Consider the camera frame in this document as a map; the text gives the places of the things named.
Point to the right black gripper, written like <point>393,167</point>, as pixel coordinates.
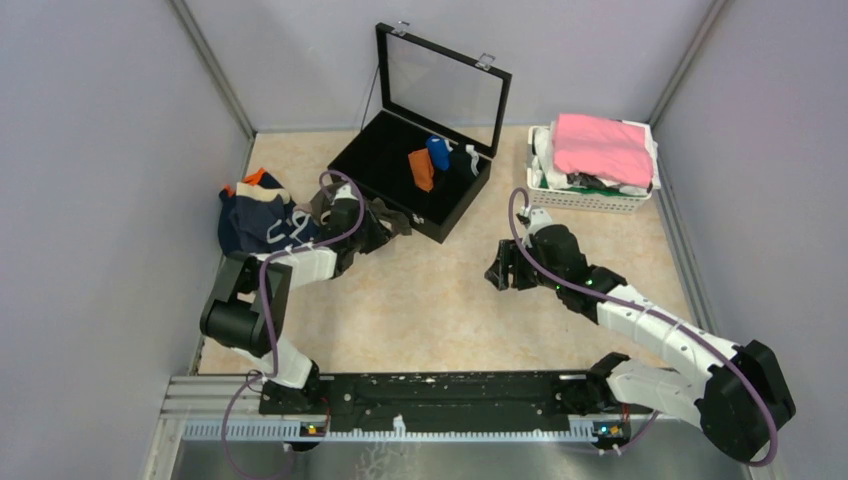
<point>500,271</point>

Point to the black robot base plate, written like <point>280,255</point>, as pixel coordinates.
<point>447,402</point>

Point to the white clothes in basket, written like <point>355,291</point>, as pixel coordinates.
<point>554,179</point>

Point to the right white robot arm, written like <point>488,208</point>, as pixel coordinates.
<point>736,395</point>

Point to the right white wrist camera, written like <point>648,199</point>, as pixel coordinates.
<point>534,218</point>

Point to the black box glass lid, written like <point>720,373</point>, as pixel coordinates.
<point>426,89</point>

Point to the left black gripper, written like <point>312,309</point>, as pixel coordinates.
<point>380,233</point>

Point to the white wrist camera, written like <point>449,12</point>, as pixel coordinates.
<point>345,192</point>
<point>534,218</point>

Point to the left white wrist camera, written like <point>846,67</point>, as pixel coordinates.
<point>345,192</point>

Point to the black white rolled underwear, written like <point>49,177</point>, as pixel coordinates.
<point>464,161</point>

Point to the white plastic basket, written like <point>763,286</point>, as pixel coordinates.
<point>581,199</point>

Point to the blue rolled underwear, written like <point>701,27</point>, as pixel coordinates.
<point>439,152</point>

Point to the orange underwear white waistband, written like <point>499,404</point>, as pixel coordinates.
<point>422,169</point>

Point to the navy blue clothes pile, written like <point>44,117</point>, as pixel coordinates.
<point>259,216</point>

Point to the olive beige underwear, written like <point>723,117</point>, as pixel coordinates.
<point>395,221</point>

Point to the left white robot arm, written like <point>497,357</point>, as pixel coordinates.
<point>246,309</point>

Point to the pink folded cloth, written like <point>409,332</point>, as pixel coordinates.
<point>609,149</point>

